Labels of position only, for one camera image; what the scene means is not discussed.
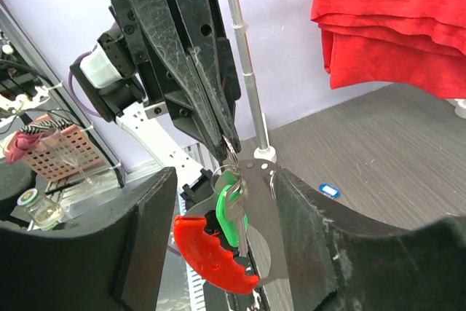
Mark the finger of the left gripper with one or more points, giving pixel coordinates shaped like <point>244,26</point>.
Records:
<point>193,115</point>
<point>211,53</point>

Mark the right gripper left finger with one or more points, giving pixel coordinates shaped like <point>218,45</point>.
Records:
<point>110,258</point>

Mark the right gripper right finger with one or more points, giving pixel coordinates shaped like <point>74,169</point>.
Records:
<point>339,259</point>

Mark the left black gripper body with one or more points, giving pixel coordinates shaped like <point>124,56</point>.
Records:
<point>156,80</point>

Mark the metal key holder red handle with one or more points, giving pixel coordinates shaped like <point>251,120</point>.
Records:
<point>261,209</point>

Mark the green tag key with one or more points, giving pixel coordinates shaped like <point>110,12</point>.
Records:
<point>231,194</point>

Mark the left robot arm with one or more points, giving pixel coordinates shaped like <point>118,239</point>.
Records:
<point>109,79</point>

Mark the blue tag key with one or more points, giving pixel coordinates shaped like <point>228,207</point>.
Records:
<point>329,191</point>

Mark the small glass jar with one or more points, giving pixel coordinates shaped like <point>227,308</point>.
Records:
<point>44,212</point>

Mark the pink plastic basket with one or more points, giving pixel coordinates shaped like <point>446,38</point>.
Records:
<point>60,152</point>

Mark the white clothes rack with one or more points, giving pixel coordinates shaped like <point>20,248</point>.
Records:
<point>281,63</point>

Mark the red cloth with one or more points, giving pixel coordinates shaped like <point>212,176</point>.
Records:
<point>415,42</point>

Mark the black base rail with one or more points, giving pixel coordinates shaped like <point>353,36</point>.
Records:
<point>202,244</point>

